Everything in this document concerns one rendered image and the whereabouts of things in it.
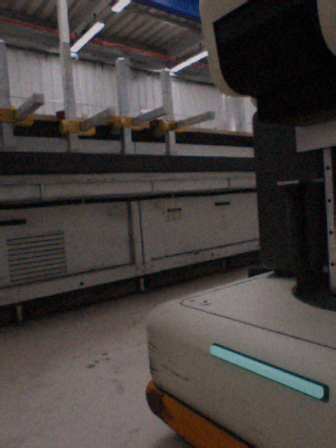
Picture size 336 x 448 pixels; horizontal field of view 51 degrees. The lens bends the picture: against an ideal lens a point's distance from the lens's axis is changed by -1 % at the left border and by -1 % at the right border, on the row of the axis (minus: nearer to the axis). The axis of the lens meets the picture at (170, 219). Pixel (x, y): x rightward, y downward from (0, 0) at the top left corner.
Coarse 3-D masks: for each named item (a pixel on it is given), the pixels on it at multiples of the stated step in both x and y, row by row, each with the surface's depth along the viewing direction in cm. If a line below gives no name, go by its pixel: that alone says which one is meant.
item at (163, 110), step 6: (156, 108) 144; (162, 108) 141; (168, 108) 141; (144, 114) 150; (150, 114) 147; (156, 114) 144; (162, 114) 143; (138, 120) 155; (144, 120) 151; (150, 120) 151; (114, 132) 172
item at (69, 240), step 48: (0, 144) 146; (48, 144) 158; (96, 144) 172; (144, 144) 189; (192, 144) 210; (240, 144) 236; (192, 192) 210; (0, 240) 149; (48, 240) 161; (96, 240) 176; (144, 240) 189; (192, 240) 214; (240, 240) 240; (0, 288) 150; (48, 288) 158; (96, 288) 175
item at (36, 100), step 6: (30, 96) 112; (36, 96) 109; (42, 96) 111; (24, 102) 117; (30, 102) 113; (36, 102) 110; (42, 102) 111; (18, 108) 124; (24, 108) 118; (30, 108) 115; (36, 108) 116; (18, 114) 124; (24, 114) 122; (30, 114) 122; (18, 120) 129
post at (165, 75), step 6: (162, 72) 172; (168, 72) 172; (162, 78) 172; (168, 78) 172; (162, 84) 172; (168, 84) 172; (162, 90) 173; (168, 90) 172; (162, 96) 173; (168, 96) 172; (162, 102) 174; (168, 102) 172; (168, 114) 172; (168, 132) 172; (174, 132) 174; (168, 138) 173; (174, 138) 174; (168, 144) 173; (174, 144) 174; (168, 150) 173
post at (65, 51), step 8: (64, 48) 140; (64, 56) 140; (64, 64) 140; (72, 64) 142; (64, 72) 141; (72, 72) 142; (64, 80) 141; (72, 80) 142; (64, 88) 142; (72, 88) 142; (64, 96) 143; (72, 96) 142; (64, 104) 143; (72, 104) 142; (72, 112) 142; (72, 136) 142; (72, 144) 142
